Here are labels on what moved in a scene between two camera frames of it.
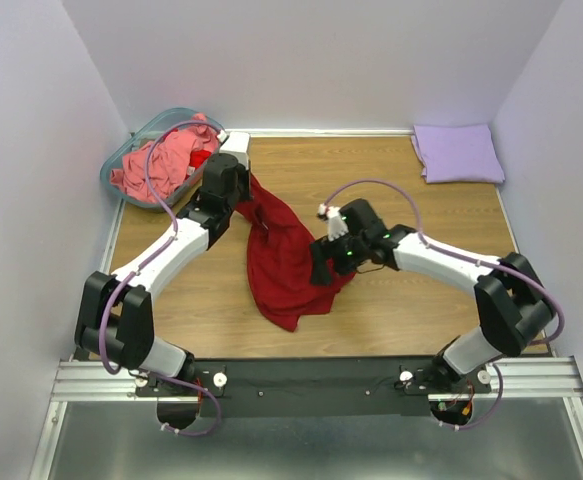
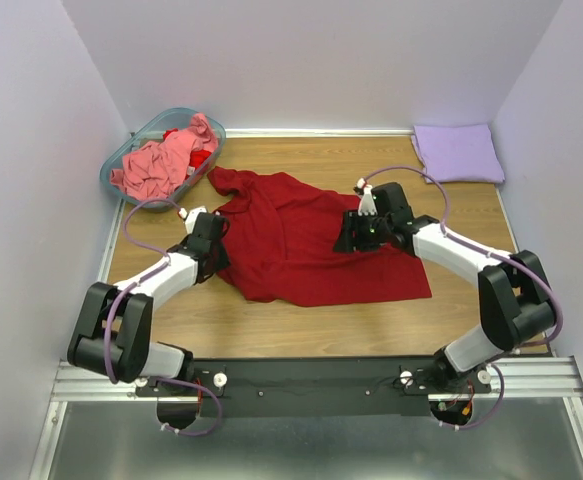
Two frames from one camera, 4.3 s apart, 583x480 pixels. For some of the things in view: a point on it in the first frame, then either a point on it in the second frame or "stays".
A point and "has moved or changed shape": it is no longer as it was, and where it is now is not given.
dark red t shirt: (279, 272) has moved or changed shape
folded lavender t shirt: (457, 154) stays
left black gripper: (245, 174) to (223, 258)
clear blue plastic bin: (177, 160) stays
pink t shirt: (170, 161) stays
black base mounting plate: (313, 388) stays
